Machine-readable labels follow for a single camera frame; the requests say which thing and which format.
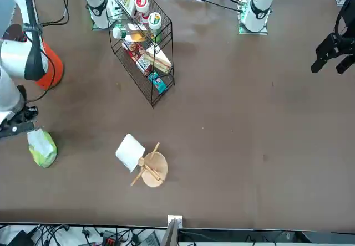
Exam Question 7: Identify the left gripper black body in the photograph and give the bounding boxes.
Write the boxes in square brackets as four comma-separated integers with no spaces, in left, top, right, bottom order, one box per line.
[334,0,355,55]

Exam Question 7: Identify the green tissue pack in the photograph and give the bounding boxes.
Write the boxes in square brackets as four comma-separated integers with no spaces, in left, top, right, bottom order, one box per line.
[27,128,58,168]

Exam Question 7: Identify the orange round bin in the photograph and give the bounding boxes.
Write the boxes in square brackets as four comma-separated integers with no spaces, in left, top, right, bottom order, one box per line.
[2,24,64,90]

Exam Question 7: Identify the grey round bin lid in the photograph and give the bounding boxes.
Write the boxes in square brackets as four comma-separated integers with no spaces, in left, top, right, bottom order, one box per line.
[2,24,26,44]

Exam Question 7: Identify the triangular sandwich pack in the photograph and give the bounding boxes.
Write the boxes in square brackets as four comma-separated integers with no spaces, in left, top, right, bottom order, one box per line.
[145,45,173,74]

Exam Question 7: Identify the white mug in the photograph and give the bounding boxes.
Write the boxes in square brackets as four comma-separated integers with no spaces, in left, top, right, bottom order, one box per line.
[115,134,146,173]

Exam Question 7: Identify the small white green jar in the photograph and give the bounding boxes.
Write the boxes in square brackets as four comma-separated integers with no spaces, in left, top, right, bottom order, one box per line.
[112,26,128,39]

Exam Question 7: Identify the red tartan shortbread box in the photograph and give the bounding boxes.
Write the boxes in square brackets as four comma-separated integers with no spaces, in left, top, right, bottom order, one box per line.
[121,41,153,76]

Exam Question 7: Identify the teal snack packet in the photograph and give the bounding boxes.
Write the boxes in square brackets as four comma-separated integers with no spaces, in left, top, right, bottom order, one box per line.
[146,72,167,94]

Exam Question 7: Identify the yellow flat packet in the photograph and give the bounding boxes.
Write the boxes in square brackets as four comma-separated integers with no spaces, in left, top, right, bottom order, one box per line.
[127,23,148,42]

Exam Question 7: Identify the wooden mug tree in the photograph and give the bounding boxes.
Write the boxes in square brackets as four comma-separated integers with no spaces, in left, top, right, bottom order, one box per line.
[130,142,169,188]

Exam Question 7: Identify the red black plug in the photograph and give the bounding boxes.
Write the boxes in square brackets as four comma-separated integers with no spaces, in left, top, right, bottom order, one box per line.
[102,230,116,246]

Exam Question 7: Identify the white tub green lid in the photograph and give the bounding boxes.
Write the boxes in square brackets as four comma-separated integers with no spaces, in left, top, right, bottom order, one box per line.
[148,12,163,36]

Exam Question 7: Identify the white tub red lid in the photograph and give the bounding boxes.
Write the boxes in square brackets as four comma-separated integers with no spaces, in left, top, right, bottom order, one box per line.
[135,0,150,24]

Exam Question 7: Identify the grey power adapter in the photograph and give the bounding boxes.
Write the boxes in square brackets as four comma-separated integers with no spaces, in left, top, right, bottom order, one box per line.
[138,231,161,246]

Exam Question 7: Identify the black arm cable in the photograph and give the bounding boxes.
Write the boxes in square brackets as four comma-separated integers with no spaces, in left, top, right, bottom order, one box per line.
[21,0,70,103]

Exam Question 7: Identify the black table cable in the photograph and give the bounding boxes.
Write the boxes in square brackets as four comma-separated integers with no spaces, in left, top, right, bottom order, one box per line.
[177,0,241,12]

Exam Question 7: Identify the black wire shelf rack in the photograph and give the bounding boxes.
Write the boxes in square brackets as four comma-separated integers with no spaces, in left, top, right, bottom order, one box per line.
[105,0,175,109]

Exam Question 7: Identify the white table edge bracket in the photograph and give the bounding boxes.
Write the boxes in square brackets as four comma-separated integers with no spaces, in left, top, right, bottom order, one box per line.
[167,214,184,227]

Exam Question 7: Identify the dark camera post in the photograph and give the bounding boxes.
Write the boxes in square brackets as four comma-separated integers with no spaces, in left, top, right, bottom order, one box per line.
[160,219,180,246]

